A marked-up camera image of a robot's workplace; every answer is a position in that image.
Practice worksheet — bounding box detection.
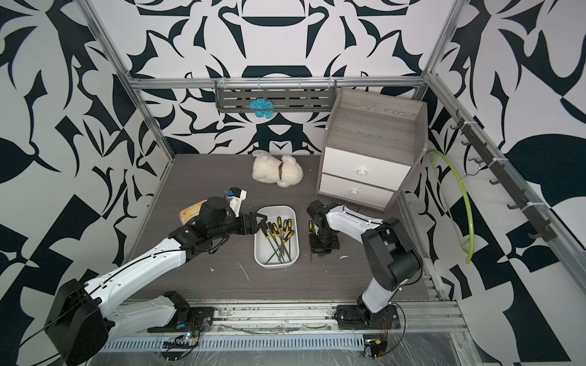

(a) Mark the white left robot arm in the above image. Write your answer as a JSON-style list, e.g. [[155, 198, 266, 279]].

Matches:
[[44, 188, 267, 365]]

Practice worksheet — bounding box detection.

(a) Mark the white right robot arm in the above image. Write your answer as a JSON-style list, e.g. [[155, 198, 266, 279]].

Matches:
[[307, 200, 423, 328]]

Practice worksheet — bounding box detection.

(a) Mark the white plastic storage box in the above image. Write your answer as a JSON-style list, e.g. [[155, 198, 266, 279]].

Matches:
[[253, 205, 300, 269]]

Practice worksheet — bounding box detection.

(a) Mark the yellow sponge block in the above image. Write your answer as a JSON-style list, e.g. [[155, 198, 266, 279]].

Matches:
[[179, 200, 207, 225]]

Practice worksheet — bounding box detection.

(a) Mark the white plush toy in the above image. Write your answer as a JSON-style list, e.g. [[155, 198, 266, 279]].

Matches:
[[252, 153, 304, 188]]

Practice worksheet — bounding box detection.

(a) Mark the grey wooden drawer cabinet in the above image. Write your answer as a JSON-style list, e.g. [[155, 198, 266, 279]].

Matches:
[[317, 88, 428, 211]]

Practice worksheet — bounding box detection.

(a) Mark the teal crumpled cloth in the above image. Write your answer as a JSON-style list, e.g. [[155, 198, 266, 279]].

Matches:
[[250, 99, 275, 120]]

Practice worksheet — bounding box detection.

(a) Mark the green hoop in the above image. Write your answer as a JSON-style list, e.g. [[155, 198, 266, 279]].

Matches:
[[427, 149, 476, 265]]

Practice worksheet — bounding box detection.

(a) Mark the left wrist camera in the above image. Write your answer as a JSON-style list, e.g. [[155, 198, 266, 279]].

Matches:
[[225, 188, 247, 217]]

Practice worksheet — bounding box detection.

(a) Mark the white perforated cable duct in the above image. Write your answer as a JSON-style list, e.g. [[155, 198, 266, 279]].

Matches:
[[100, 333, 366, 353]]

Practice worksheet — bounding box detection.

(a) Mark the grey slotted wall shelf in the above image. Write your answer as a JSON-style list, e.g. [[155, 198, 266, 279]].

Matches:
[[215, 85, 337, 113]]

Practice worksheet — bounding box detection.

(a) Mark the grey wall hook rail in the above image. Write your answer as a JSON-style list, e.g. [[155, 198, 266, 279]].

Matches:
[[452, 109, 558, 242]]

